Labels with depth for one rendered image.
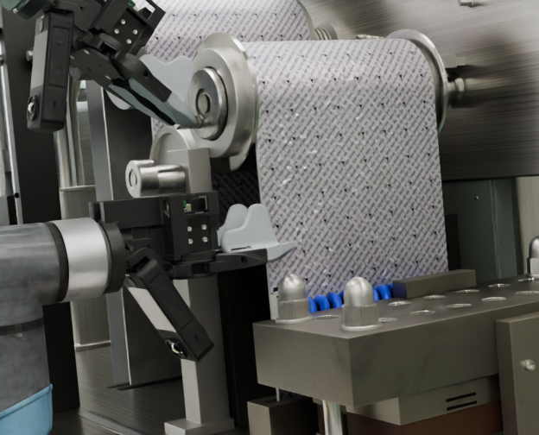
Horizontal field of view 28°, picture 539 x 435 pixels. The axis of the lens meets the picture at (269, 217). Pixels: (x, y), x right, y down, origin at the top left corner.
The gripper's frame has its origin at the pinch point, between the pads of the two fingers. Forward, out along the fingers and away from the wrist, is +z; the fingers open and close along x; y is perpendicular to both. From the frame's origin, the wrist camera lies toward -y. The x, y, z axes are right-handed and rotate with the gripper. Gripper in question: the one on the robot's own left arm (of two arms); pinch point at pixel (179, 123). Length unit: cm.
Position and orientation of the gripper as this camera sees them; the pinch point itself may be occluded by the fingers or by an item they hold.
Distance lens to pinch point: 114.1
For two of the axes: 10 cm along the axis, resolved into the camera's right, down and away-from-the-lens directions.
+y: 4.8, -8.3, 2.9
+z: 7.1, 5.6, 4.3
